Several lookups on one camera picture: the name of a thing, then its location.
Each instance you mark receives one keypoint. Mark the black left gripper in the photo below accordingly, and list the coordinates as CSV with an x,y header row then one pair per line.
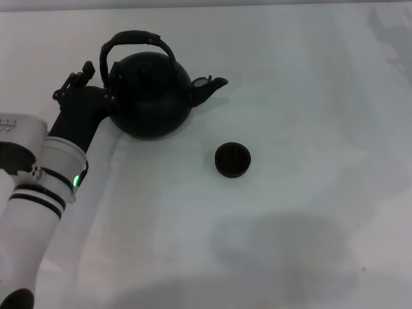
x,y
80,112

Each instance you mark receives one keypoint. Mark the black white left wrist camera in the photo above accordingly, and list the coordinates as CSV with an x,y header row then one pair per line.
x,y
19,141

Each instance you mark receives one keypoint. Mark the small dark teacup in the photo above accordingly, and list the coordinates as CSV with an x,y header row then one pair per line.
x,y
232,161

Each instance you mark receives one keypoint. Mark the black round teapot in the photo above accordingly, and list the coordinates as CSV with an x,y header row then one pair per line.
x,y
151,106

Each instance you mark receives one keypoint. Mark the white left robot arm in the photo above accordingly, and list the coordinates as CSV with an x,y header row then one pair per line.
x,y
32,219

